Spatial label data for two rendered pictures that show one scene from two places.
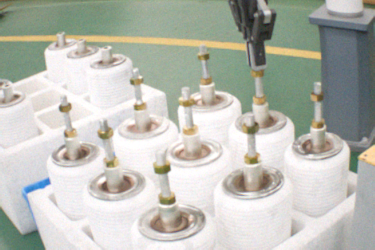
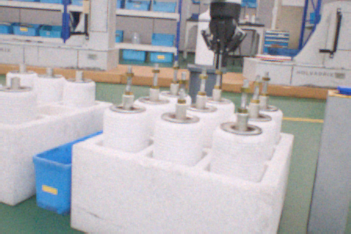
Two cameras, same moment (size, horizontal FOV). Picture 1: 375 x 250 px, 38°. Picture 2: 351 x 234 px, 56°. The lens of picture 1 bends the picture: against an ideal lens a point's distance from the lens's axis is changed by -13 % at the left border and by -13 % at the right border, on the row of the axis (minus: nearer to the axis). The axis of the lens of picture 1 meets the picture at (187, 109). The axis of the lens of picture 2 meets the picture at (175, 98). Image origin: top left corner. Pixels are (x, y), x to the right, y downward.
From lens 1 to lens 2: 0.51 m
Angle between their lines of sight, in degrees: 34
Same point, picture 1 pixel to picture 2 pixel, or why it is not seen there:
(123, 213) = (197, 131)
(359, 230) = (330, 140)
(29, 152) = (38, 128)
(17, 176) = (24, 148)
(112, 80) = (87, 91)
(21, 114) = (31, 99)
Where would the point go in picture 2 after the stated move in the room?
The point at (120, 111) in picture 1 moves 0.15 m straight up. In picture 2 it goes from (93, 109) to (95, 59)
